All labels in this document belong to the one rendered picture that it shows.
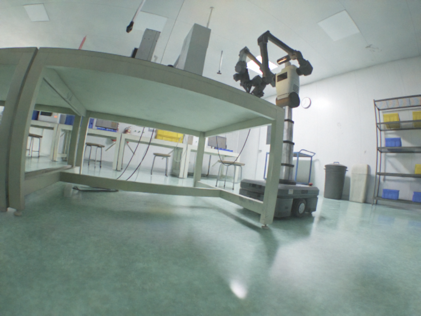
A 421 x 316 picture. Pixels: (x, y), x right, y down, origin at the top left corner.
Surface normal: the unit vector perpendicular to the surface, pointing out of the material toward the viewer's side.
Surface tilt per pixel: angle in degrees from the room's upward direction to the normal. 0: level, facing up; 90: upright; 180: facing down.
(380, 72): 90
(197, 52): 90
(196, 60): 90
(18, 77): 90
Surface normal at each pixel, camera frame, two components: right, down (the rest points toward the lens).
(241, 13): -0.13, 0.99
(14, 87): 0.44, 0.01
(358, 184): -0.90, -0.07
